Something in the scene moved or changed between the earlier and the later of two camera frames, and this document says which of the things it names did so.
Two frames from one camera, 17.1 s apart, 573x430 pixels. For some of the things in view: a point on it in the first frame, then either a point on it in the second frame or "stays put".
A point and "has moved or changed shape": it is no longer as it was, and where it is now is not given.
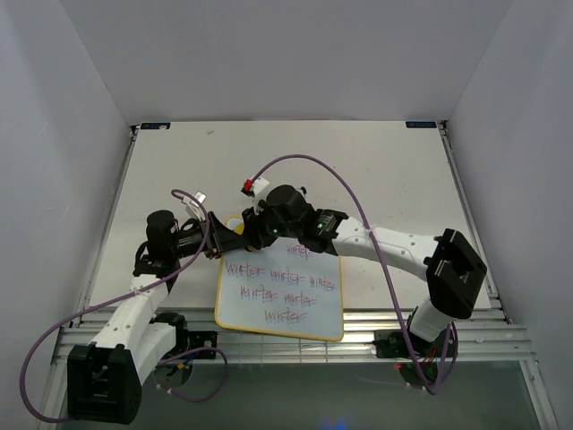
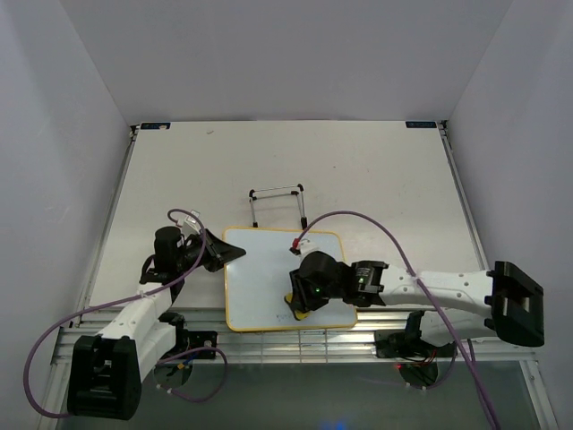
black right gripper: (252, 220) -> (302, 301)
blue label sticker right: (421, 124) stays put
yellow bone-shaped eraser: (239, 228) -> (299, 315)
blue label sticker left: (155, 126) stays put
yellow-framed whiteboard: (285, 288) has moved or changed shape
